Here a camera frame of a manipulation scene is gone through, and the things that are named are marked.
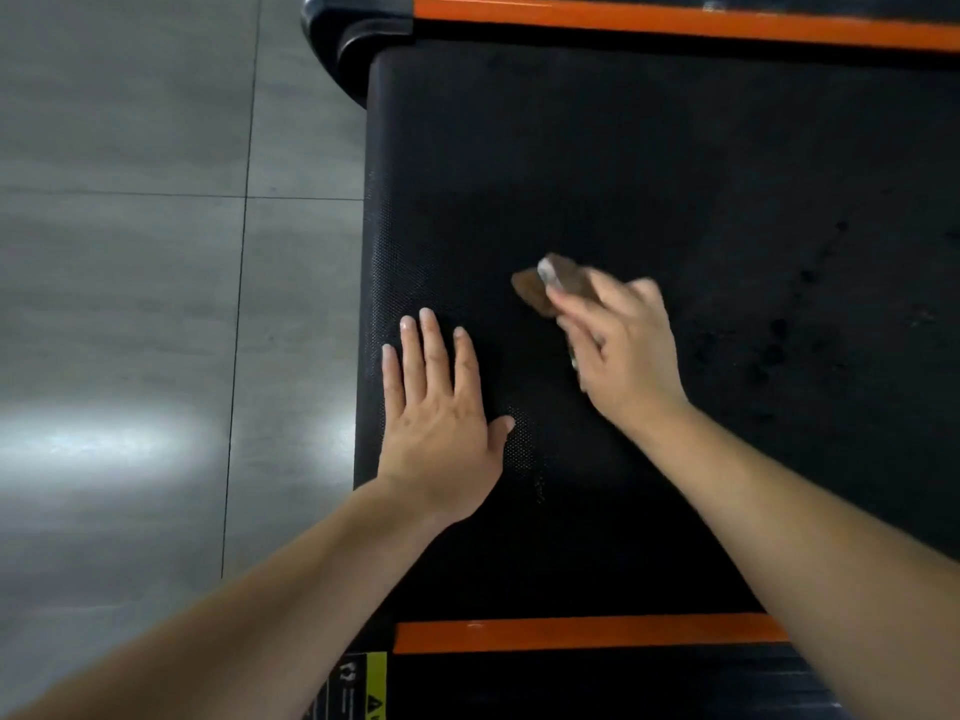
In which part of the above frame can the person's left hand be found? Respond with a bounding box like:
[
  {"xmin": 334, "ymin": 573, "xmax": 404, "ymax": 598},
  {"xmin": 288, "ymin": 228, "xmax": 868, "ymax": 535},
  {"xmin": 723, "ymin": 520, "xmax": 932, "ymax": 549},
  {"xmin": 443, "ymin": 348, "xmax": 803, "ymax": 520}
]
[{"xmin": 373, "ymin": 306, "xmax": 517, "ymax": 527}]

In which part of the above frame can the person's right hand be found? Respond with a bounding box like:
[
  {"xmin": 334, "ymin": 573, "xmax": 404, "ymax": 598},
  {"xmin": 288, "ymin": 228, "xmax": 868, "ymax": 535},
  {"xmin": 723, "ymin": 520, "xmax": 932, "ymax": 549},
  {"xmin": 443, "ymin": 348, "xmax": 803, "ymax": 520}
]
[{"xmin": 544, "ymin": 267, "xmax": 691, "ymax": 445}]

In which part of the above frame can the brown and grey cleaning cloth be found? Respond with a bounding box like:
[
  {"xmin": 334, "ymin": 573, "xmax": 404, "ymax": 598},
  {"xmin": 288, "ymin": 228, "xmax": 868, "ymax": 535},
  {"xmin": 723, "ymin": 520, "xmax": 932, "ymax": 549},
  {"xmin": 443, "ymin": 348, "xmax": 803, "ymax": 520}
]
[{"xmin": 511, "ymin": 252, "xmax": 601, "ymax": 391}]

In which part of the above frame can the person's left forearm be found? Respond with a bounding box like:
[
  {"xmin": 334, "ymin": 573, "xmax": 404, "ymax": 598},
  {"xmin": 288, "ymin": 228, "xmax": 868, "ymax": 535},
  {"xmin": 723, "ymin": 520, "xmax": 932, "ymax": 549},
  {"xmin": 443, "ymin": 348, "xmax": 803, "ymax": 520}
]
[{"xmin": 0, "ymin": 477, "xmax": 451, "ymax": 720}]

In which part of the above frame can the person's right forearm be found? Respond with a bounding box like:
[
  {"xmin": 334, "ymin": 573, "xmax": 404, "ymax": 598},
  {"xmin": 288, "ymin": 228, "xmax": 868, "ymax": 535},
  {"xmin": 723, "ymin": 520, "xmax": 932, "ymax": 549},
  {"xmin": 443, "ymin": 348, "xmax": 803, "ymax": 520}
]
[{"xmin": 633, "ymin": 400, "xmax": 960, "ymax": 720}]

